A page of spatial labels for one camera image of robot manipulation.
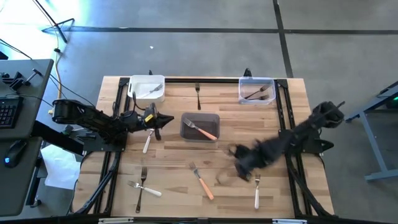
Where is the grey computer desk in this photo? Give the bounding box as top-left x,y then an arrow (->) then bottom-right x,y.
0,58 -> 55,218

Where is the grey metal table frame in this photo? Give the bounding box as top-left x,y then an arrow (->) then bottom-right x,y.
343,80 -> 398,182

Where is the black desk clamp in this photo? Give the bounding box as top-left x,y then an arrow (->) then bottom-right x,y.
0,68 -> 43,91

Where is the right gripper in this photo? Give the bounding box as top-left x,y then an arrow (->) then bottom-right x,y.
233,141 -> 266,183

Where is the smoky grey translucent bin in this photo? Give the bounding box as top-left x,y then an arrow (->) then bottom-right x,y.
180,112 -> 221,143

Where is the black computer mouse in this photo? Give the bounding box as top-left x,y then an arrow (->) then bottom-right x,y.
3,139 -> 28,169

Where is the silver bracket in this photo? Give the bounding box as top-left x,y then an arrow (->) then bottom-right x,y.
272,218 -> 308,224
98,217 -> 134,224

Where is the orange-handled fork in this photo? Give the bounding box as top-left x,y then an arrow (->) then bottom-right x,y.
188,161 -> 215,201
182,117 -> 218,141

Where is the clear plastic bin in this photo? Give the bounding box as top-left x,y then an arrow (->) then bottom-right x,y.
238,77 -> 277,106

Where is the white-handled fork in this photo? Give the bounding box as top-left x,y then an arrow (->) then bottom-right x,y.
254,174 -> 261,210
140,83 -> 164,99
126,180 -> 163,198
142,128 -> 155,154

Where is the black desk support beam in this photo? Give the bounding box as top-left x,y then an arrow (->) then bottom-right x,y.
30,119 -> 85,156

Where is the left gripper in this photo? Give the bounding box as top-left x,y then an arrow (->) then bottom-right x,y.
135,103 -> 175,142

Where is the white paper sheet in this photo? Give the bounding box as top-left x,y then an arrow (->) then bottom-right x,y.
40,144 -> 82,190

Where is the black keyboard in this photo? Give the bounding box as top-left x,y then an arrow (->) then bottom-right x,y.
0,96 -> 24,130

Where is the black aluminium table frame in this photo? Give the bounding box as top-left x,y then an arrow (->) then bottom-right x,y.
73,76 -> 335,218

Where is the black tripod stand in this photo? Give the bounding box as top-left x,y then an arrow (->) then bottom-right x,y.
32,0 -> 75,44

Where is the yellow power cable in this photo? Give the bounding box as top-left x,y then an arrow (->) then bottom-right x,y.
48,30 -> 63,114

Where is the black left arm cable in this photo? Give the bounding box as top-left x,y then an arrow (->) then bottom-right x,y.
131,91 -> 147,113

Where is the white plastic bin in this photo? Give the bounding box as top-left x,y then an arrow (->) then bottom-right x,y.
127,74 -> 166,103

